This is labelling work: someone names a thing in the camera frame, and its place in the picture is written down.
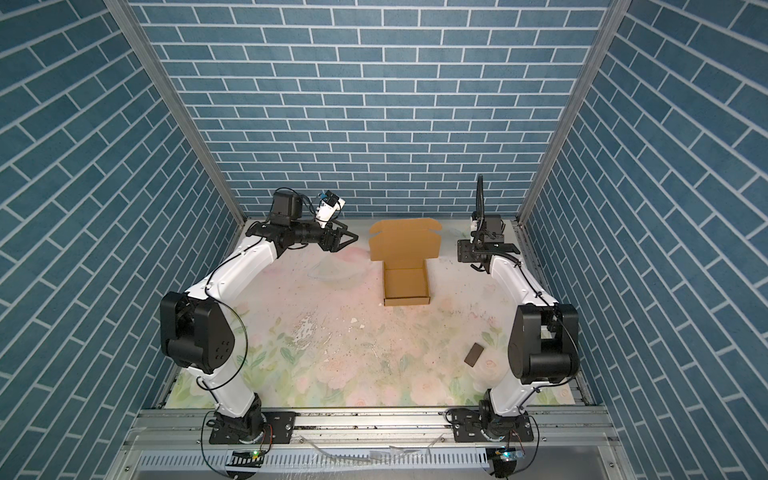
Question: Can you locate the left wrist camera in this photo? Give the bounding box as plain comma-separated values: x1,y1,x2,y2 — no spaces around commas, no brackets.
315,190,345,228

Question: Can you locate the aluminium mounting rail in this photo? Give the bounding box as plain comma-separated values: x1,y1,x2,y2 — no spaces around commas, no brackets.
122,405,622,451

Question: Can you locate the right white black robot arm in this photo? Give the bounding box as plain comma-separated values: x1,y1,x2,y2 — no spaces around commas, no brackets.
457,208,580,437

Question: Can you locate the right green circuit board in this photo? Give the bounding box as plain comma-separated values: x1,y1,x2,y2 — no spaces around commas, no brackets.
487,449,525,463

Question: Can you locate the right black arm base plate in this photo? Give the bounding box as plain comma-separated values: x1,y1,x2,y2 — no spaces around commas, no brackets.
443,407,534,443

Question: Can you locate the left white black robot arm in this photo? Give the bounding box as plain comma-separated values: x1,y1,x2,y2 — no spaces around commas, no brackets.
159,187,358,443

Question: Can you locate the white slotted cable duct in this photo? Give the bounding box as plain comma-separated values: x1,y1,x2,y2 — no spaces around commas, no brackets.
138,448,489,473

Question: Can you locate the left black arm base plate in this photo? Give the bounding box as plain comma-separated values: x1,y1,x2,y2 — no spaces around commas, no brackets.
206,411,297,445

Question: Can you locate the brown cardboard box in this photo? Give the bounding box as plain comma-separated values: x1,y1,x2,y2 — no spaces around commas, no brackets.
369,218,442,307

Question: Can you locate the small brown cardboard piece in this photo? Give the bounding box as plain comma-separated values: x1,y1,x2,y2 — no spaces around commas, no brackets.
464,343,485,367

